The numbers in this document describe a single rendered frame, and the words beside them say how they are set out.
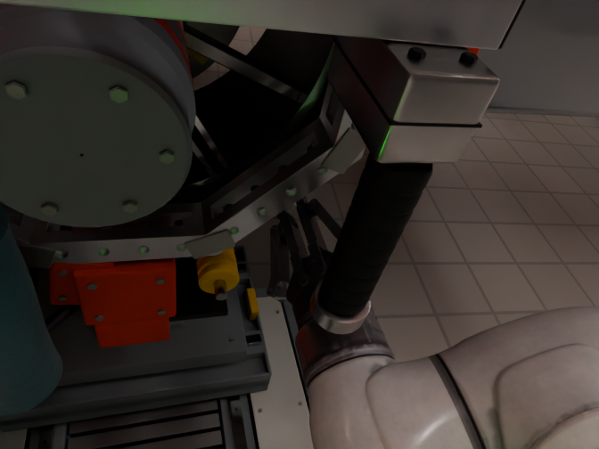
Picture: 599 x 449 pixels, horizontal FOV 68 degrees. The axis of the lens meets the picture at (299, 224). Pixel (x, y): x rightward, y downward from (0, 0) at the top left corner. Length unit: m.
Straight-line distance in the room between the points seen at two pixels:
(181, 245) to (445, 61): 0.43
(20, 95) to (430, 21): 0.21
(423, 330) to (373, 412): 0.99
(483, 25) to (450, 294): 1.28
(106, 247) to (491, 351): 0.42
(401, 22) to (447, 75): 0.03
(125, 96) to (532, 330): 0.34
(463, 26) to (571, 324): 0.26
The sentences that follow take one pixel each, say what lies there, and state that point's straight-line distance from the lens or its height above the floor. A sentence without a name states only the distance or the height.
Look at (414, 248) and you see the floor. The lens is 1.57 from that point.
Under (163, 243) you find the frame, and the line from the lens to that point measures 0.56.
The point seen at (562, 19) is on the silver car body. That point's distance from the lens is 0.70.
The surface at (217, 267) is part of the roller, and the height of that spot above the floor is 0.54.
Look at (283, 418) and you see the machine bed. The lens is 1.03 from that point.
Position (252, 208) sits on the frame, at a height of 0.66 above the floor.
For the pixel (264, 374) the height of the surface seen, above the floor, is 0.17.
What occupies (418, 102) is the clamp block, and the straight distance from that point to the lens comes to 0.21.
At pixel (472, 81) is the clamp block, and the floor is 0.95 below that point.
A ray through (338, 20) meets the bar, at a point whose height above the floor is 0.96.
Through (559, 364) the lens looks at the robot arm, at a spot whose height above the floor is 0.77.
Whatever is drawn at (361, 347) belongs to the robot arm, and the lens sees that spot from 0.42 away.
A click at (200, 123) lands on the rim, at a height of 0.71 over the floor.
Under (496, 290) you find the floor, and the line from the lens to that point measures 1.60.
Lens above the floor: 1.02
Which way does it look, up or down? 43 degrees down
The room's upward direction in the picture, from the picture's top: 15 degrees clockwise
